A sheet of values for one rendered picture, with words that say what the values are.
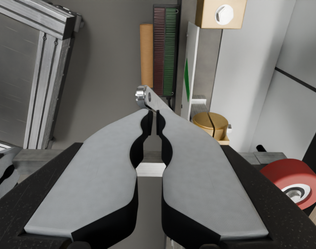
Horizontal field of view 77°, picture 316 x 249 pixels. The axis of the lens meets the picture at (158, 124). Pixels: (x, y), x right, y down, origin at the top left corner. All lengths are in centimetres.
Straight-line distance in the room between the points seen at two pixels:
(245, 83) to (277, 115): 11
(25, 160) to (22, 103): 82
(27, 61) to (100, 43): 35
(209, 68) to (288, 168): 22
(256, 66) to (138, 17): 70
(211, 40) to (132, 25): 74
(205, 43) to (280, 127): 26
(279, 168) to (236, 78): 27
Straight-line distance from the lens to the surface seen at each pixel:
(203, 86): 43
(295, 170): 32
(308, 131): 46
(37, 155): 37
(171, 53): 40
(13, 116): 125
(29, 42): 105
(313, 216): 46
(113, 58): 115
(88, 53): 118
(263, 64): 55
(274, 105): 55
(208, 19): 27
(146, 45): 103
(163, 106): 16
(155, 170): 32
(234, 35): 50
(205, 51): 41
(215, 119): 30
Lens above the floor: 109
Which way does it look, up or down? 59 degrees down
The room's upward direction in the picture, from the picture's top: 179 degrees counter-clockwise
